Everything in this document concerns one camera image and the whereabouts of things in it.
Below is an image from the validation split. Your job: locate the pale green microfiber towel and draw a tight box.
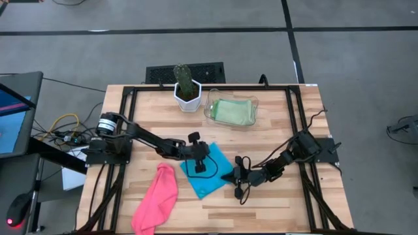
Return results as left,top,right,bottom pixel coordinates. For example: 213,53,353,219
214,99,253,127

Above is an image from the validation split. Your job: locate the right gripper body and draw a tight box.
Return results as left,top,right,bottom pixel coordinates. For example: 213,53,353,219
234,155,252,200

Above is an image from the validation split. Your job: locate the black aluminium table frame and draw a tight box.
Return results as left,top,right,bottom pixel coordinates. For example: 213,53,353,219
74,84,353,235

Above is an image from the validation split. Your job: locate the office chair base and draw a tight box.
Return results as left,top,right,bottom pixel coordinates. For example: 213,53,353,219
387,114,418,145

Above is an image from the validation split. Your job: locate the green cactus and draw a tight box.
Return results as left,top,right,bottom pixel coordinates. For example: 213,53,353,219
173,63,196,99

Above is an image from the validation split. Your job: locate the clear plastic tray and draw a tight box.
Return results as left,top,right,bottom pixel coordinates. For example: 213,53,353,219
204,87,259,129

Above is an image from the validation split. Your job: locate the blue microfiber towel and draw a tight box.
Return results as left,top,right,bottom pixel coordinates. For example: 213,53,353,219
179,142,234,200

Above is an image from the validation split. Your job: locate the black floor cable bundle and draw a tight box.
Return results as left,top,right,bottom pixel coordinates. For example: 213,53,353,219
32,101,105,154

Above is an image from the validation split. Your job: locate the white paper box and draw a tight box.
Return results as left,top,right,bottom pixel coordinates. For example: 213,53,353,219
61,146,88,191

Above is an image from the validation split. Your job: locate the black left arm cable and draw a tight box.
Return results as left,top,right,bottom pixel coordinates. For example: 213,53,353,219
184,155,219,180

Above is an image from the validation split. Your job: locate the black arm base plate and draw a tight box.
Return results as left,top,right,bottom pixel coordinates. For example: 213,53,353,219
291,136,340,164
85,138,133,165

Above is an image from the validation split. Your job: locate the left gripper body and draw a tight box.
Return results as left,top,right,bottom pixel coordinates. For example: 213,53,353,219
186,131,212,174

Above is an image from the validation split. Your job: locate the black computer mouse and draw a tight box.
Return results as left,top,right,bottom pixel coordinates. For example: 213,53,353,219
5,193,32,228

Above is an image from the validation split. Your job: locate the black perforated floor box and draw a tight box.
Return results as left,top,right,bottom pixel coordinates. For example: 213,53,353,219
145,61,226,85

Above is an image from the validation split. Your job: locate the monitor with blue screen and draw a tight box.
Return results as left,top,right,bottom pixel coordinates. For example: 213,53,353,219
0,70,44,160

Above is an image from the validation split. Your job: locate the yellow cable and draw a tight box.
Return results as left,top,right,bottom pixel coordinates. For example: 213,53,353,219
40,113,80,141

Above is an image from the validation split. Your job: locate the pink microfiber towel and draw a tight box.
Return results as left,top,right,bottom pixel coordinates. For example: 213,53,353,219
131,163,180,235

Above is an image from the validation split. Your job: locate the thin black floor cable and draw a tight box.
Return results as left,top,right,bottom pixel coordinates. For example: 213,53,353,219
42,76,107,93

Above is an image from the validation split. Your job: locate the white hexagonal plant pot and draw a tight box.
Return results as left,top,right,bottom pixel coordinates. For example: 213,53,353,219
173,80,202,114

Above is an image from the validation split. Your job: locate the grey side desk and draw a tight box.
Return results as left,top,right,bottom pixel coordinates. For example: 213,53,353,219
0,152,42,235

